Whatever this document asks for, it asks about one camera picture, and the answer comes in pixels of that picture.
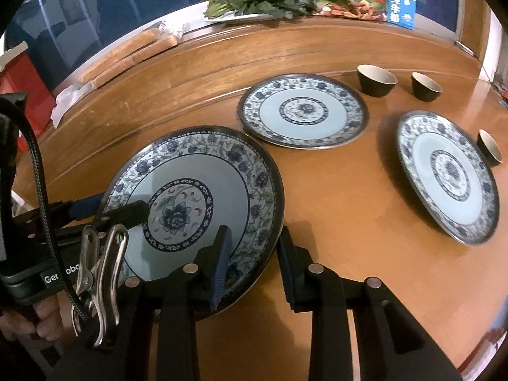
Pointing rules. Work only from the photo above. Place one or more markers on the person's left hand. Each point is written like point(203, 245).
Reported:
point(48, 324)

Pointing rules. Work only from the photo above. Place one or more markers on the blue milk carton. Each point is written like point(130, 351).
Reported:
point(401, 13)

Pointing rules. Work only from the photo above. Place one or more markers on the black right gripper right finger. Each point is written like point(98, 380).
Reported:
point(311, 287)

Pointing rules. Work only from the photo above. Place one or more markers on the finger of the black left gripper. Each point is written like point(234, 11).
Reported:
point(75, 210)
point(129, 215)

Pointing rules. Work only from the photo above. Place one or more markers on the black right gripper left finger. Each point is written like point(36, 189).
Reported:
point(196, 290)

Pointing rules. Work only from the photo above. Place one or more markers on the bread loaf in plastic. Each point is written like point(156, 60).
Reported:
point(146, 44)

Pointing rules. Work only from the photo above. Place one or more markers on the dark bowl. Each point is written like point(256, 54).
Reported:
point(489, 148)
point(425, 88)
point(375, 81)

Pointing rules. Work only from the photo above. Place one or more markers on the blue floral plate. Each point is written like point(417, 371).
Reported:
point(193, 181)
point(303, 111)
point(450, 176)

